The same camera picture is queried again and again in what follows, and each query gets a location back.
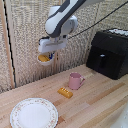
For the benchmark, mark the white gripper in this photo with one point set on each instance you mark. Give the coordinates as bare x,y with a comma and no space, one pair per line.
51,44

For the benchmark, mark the white bowl with hot dog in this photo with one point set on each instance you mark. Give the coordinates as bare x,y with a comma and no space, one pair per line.
44,59

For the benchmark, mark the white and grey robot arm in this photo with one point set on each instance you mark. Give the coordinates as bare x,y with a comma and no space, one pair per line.
61,20

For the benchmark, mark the white floral-rimmed plate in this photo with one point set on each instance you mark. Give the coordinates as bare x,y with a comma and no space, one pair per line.
34,113

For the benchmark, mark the pink mug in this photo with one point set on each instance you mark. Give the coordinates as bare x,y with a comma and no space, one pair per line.
75,81

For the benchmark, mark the yellow toy bread loaf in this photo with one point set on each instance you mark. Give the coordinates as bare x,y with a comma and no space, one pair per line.
65,92

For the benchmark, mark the black toaster oven box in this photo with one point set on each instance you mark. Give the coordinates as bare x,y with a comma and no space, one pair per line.
109,53

